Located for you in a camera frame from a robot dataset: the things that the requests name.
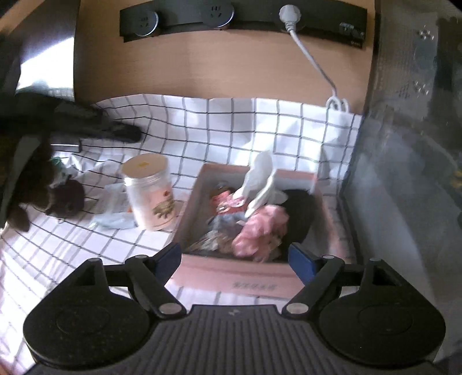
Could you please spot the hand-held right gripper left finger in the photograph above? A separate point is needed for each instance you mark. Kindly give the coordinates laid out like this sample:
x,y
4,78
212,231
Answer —
x,y
166,261

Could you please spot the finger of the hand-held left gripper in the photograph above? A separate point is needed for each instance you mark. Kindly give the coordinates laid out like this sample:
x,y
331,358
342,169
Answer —
x,y
90,111
119,131

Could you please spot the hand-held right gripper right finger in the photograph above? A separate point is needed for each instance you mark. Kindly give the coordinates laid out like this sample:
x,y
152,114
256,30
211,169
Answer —
x,y
302,261

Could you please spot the pink cloth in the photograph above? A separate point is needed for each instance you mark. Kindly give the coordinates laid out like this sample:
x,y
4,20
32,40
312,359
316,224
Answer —
x,y
258,230

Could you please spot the grey patterned cloth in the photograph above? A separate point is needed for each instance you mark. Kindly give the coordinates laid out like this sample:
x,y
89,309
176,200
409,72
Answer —
x,y
220,230

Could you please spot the dark brown plush bear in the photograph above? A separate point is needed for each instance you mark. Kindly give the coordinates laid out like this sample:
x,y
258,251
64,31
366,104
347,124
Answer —
x,y
39,176

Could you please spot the pink cardboard box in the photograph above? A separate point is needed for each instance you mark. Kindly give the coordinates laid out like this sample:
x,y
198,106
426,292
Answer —
x,y
231,279

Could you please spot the red pink fabric item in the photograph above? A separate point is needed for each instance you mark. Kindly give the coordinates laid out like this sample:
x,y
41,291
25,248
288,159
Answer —
x,y
227,202

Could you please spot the white plush toy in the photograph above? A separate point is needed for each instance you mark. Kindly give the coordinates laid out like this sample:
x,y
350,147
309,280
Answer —
x,y
258,173

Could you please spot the clear plastic jar flower label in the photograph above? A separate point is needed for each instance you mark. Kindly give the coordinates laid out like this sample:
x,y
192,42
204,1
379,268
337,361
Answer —
x,y
151,202

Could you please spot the white checkered tablecloth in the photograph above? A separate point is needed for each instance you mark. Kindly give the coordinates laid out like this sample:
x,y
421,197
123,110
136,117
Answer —
x,y
72,245

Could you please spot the black power strip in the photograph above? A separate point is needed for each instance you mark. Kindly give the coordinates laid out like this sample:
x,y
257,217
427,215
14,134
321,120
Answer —
x,y
252,14

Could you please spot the dark glass computer case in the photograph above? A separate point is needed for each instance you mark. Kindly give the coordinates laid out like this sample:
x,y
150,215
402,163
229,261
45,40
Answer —
x,y
397,108

